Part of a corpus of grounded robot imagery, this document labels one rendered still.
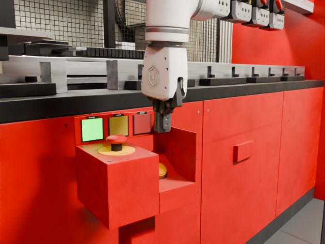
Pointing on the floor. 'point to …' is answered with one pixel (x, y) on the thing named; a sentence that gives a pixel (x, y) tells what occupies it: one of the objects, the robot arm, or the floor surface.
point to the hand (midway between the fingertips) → (162, 122)
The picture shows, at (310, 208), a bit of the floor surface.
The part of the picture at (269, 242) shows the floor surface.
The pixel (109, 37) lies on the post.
